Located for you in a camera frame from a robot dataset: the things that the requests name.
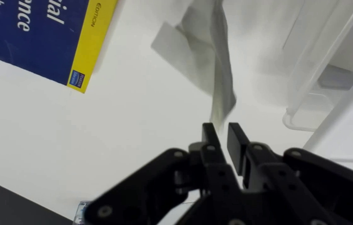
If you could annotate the white tissue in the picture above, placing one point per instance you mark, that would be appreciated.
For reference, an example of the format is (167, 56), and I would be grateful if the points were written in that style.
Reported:
(210, 54)

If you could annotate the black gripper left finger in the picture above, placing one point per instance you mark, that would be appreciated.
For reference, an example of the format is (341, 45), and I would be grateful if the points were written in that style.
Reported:
(215, 179)

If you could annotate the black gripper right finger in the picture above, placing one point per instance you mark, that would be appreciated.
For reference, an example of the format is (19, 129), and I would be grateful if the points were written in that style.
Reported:
(294, 187)

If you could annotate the blue and yellow book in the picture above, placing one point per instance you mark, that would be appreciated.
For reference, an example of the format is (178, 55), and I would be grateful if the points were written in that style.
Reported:
(34, 32)

